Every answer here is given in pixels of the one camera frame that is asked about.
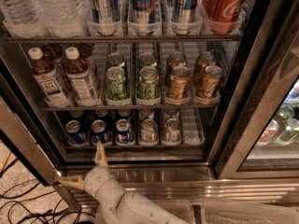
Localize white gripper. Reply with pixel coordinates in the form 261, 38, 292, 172
58, 143, 114, 200

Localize blue pepsi can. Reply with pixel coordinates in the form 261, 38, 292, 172
69, 110, 86, 123
92, 119, 111, 145
94, 109, 111, 122
65, 119, 88, 145
116, 119, 133, 145
117, 109, 133, 121

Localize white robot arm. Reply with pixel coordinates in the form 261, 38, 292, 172
58, 144, 188, 224

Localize silver can front left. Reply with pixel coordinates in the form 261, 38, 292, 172
141, 119, 158, 142

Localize silver can rear left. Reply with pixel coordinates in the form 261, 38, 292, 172
139, 108, 154, 120

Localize silver can front right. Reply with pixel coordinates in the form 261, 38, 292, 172
164, 119, 181, 142

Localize green can front left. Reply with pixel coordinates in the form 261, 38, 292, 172
106, 66, 128, 101

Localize green can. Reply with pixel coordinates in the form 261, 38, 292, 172
107, 52, 127, 70
106, 66, 128, 101
138, 52, 158, 68
138, 66, 159, 101

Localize silver can rear right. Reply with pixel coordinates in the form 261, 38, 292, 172
164, 108, 179, 120

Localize green can front right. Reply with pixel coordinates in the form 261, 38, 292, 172
138, 66, 159, 101

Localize empty white can tray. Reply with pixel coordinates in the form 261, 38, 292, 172
180, 108, 205, 147

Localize green can rear left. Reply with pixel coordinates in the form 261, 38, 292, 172
107, 52, 127, 70

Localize green can rear right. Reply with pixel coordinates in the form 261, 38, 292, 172
138, 52, 158, 68

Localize gold can front left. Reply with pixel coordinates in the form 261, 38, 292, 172
166, 66, 191, 100

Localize gold can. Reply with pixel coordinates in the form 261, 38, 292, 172
195, 65, 223, 99
165, 51, 187, 77
192, 51, 218, 85
166, 66, 191, 100

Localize gold can rear left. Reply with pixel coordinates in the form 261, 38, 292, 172
165, 51, 187, 77

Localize silver blue energy can left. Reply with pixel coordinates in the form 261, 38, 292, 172
88, 0, 122, 36

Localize silver blue energy can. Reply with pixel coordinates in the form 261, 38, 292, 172
88, 0, 122, 36
171, 0, 197, 35

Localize gold can front right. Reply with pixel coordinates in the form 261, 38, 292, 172
195, 65, 223, 99

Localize gold can rear right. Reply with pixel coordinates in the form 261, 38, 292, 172
192, 51, 218, 85

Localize steel glass fridge door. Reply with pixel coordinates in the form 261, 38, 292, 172
215, 0, 299, 178

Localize blue Red Bull can middle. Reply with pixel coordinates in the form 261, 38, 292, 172
131, 0, 156, 35

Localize red can behind glass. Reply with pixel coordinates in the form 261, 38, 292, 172
257, 119, 278, 146

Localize silver blue energy can right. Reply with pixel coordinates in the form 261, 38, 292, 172
171, 0, 197, 35

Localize brown tea bottle front right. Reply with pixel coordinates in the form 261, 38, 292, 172
65, 47, 99, 106

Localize brown tea bottle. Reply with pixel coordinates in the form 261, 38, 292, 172
74, 43, 93, 59
42, 44, 64, 63
65, 47, 99, 106
28, 47, 72, 108

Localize brown tea bottle front left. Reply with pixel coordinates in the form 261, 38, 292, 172
28, 47, 72, 108

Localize brown tea bottle rear right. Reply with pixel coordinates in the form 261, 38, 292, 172
74, 43, 93, 59

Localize brown tea bottle rear left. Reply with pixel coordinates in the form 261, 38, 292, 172
42, 44, 64, 63

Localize clear plastic bin right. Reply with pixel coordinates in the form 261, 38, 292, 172
201, 201, 299, 224

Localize clear water bottle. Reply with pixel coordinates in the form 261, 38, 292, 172
0, 0, 48, 38
39, 0, 83, 37

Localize clear water bottle far left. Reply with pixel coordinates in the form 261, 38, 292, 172
0, 0, 48, 38

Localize middle wire shelf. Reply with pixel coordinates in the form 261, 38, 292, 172
43, 103, 218, 111

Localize wire shelf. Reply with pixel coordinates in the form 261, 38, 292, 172
43, 103, 218, 111
5, 35, 242, 44

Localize black floor cables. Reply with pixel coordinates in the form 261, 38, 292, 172
0, 158, 96, 224

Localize orange floor cable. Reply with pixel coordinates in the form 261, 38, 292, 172
0, 151, 13, 175

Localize left fridge door frame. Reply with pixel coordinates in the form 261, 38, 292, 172
0, 75, 82, 210

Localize top wire shelf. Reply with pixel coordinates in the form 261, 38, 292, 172
5, 35, 242, 44

